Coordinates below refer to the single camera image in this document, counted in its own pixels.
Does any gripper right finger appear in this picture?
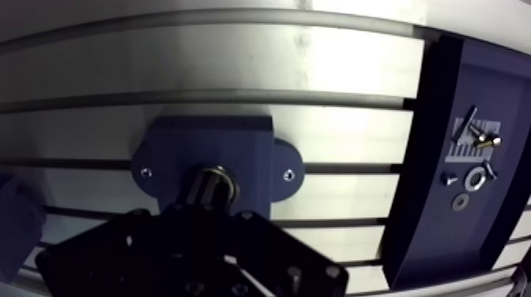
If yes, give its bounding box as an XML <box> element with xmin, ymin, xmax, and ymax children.
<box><xmin>198</xmin><ymin>164</ymin><xmax>350</xmax><ymax>297</ymax></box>

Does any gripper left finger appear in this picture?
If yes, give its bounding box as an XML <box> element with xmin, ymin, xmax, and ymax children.
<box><xmin>35</xmin><ymin>164</ymin><xmax>213</xmax><ymax>297</ymax></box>

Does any steel bearing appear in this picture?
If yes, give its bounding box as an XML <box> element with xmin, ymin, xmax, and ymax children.
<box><xmin>188</xmin><ymin>164</ymin><xmax>242</xmax><ymax>209</ymax></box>

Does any dark blue-grey housing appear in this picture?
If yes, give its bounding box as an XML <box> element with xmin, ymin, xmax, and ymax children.
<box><xmin>130</xmin><ymin>115</ymin><xmax>307</xmax><ymax>220</ymax></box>

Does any dark blue-grey block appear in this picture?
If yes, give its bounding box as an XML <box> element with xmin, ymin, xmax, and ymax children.
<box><xmin>0</xmin><ymin>173</ymin><xmax>47</xmax><ymax>284</ymax></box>

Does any dark blue-grey tray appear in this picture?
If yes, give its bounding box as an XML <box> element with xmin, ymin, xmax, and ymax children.
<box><xmin>380</xmin><ymin>33</ymin><xmax>531</xmax><ymax>291</ymax></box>

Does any thin steel rod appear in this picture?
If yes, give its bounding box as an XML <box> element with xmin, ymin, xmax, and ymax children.
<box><xmin>453</xmin><ymin>105</ymin><xmax>480</xmax><ymax>145</ymax></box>

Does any brass-coloured steel screw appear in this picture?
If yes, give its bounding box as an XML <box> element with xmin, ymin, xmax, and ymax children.
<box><xmin>474</xmin><ymin>134</ymin><xmax>503</xmax><ymax>150</ymax></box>

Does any steel ring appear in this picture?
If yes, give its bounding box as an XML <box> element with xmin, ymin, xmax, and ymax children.
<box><xmin>463</xmin><ymin>166</ymin><xmax>488</xmax><ymax>193</ymax></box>

